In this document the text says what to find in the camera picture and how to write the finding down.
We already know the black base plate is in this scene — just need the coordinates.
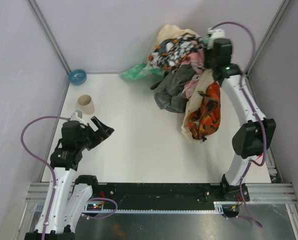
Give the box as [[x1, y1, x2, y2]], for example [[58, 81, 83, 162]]
[[93, 183, 250, 205]]

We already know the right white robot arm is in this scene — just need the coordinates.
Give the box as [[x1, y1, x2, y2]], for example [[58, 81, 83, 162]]
[[205, 37, 276, 202]]

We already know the blue bowl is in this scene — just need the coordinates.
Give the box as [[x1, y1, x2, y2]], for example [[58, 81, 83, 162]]
[[68, 69, 87, 86]]

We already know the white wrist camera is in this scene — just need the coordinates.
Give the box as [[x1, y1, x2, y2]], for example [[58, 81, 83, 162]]
[[69, 110, 87, 125], [205, 28, 226, 43]]

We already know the right aluminium frame post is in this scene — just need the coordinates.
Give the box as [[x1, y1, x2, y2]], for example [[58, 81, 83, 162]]
[[246, 0, 293, 76]]

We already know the aluminium frame post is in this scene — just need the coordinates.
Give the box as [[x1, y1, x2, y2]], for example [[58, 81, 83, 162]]
[[26, 0, 71, 75], [246, 0, 293, 76]]

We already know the aluminium front rail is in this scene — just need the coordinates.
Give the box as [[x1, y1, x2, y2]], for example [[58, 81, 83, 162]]
[[25, 182, 298, 203]]

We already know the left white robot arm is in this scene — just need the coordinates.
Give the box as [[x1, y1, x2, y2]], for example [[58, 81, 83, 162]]
[[24, 110, 114, 240]]

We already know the teal white cloth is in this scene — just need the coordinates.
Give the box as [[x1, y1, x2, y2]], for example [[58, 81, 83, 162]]
[[119, 63, 165, 81]]

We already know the pink navy patterned cloth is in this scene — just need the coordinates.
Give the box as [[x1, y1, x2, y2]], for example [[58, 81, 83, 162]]
[[182, 48, 206, 99]]

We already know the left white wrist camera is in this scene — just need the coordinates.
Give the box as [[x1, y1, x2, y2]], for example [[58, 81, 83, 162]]
[[69, 110, 87, 125]]

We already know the grey cloth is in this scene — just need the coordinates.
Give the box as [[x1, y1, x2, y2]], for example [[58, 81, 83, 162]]
[[150, 65, 196, 114]]

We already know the left aluminium frame post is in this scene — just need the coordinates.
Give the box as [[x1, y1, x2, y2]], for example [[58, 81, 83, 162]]
[[26, 0, 71, 75]]

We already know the black orange white patterned cloth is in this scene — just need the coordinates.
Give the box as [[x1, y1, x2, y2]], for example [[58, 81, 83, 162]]
[[148, 33, 205, 73]]

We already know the cream cloth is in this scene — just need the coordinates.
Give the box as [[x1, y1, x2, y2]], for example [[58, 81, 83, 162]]
[[154, 24, 214, 141]]

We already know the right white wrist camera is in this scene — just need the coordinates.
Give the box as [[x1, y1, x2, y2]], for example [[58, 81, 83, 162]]
[[205, 28, 226, 43]]

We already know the red orange camouflage cloth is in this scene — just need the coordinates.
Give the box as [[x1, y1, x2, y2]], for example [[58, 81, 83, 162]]
[[187, 81, 221, 142]]

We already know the grey cable duct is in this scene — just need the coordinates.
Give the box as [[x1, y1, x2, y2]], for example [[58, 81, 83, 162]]
[[33, 201, 232, 215]]

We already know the beige cup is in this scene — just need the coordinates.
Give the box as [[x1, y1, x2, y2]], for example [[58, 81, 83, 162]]
[[77, 94, 95, 115]]

